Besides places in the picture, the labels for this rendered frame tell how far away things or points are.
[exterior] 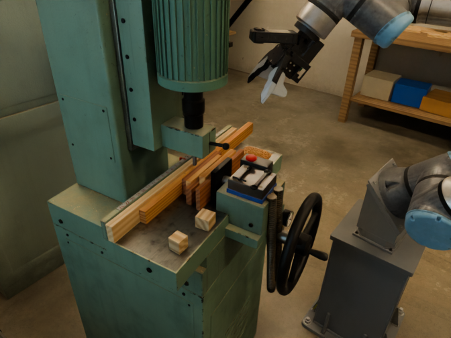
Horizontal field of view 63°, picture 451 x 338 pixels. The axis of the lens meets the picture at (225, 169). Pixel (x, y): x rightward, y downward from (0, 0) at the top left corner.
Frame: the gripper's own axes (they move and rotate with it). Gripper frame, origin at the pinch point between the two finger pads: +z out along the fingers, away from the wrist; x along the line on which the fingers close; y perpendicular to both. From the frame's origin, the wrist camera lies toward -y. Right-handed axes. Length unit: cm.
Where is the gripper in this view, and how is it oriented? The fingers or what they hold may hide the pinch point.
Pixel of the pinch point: (251, 91)
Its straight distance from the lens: 98.0
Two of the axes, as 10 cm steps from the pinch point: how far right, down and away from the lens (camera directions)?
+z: -5.9, 7.3, 3.4
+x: -1.8, -5.3, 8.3
